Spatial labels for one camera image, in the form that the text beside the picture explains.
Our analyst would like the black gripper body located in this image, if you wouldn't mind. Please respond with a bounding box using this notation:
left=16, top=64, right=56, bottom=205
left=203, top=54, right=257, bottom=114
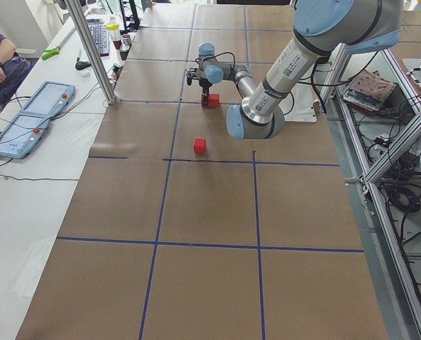
left=198, top=78, right=213, bottom=90

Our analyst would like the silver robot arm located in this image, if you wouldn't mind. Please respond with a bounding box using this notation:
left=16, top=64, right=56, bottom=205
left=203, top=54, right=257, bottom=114
left=186, top=1, right=403, bottom=140

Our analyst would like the metal cup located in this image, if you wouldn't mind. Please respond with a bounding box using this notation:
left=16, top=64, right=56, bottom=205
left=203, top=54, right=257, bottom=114
left=121, top=34, right=132, bottom=47

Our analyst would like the yellow lidded bottle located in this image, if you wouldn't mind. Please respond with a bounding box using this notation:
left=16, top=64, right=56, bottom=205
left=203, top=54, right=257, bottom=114
left=106, top=16, right=121, bottom=45

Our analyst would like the black keyboard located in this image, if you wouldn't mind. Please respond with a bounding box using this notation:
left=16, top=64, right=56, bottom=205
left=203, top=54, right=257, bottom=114
left=89, top=24, right=110, bottom=57

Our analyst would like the black computer mouse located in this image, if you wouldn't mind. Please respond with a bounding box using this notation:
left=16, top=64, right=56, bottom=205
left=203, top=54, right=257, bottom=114
left=75, top=61, right=91, bottom=71

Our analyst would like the upper teach pendant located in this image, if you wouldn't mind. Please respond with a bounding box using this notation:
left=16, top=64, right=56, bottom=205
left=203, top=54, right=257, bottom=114
left=20, top=81, right=76, bottom=118

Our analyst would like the teach pendant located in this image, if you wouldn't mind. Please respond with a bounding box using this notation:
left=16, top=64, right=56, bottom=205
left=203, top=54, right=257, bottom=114
left=20, top=81, right=76, bottom=118
left=0, top=113, right=51, bottom=159

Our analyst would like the lower teach pendant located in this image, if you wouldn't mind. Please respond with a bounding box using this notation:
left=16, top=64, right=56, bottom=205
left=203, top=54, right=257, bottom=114
left=0, top=113, right=51, bottom=159

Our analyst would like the seated person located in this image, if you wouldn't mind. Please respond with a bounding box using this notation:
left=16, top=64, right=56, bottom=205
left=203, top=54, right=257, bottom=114
left=0, top=34, right=37, bottom=108

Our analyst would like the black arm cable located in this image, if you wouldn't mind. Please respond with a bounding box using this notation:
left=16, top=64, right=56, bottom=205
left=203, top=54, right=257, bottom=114
left=194, top=52, right=236, bottom=82

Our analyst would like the white camera mast pillar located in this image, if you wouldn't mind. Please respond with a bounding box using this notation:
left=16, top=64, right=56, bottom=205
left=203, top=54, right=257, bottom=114
left=279, top=84, right=317, bottom=123

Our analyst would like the green handled tool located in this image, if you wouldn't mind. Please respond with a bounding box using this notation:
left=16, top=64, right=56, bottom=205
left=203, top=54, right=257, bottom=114
left=41, top=45, right=62, bottom=60

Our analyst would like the aluminium frame post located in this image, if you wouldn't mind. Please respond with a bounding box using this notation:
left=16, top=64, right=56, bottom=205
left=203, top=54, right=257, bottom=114
left=64, top=0, right=116, bottom=104

